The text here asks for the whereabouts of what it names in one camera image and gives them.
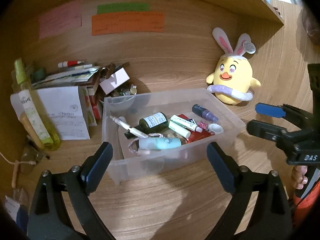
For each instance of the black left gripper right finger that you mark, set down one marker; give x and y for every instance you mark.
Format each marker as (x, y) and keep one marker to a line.
(271, 216)

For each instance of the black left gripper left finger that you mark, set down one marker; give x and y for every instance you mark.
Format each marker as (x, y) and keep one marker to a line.
(49, 219)

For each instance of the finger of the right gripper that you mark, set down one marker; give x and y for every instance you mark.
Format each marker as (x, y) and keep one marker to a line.
(266, 131)
(270, 110)

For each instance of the white tape roll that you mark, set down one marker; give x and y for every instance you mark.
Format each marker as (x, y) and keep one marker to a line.
(215, 128)

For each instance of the dark purple bottle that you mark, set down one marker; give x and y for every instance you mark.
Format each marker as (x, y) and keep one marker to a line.
(204, 113)

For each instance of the red packet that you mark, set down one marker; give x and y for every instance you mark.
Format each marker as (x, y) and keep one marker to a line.
(195, 136)

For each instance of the white tube with cap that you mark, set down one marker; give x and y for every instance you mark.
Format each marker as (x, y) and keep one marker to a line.
(186, 124)

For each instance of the dark green glass bottle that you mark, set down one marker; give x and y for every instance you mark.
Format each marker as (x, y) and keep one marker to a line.
(154, 123)

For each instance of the light blue white tube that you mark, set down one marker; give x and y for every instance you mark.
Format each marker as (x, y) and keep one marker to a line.
(155, 143)

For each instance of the person's right hand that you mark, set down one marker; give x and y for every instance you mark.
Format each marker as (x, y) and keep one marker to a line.
(298, 177)

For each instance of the white blue carton box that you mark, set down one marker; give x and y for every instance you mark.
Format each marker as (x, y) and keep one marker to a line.
(17, 212)

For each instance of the yellow chick plush toy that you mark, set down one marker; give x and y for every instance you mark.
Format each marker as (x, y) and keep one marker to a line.
(233, 76)

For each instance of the beige tube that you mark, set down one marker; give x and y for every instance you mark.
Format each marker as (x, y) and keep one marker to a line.
(29, 129)

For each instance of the yellow-green spray bottle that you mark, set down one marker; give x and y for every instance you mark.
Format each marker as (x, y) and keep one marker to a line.
(42, 126)

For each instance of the white folded paper sheet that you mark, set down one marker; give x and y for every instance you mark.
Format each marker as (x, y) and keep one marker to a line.
(64, 107)

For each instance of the glass bowl of trinkets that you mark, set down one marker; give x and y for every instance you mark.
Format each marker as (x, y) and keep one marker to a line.
(121, 99)

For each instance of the stack of papers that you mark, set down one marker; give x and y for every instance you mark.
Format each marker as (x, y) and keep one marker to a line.
(79, 74)

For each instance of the small white cardboard box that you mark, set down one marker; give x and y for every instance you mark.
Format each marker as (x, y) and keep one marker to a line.
(114, 81)

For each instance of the red white marker pen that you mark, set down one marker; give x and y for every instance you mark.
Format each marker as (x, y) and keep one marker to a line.
(66, 64)

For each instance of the green sticky note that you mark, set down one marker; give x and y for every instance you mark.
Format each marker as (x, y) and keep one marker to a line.
(122, 7)

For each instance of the orange sticky note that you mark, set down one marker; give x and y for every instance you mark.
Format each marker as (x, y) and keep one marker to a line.
(120, 22)

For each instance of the pink sticky note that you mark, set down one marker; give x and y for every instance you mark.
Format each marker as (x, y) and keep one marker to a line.
(60, 19)

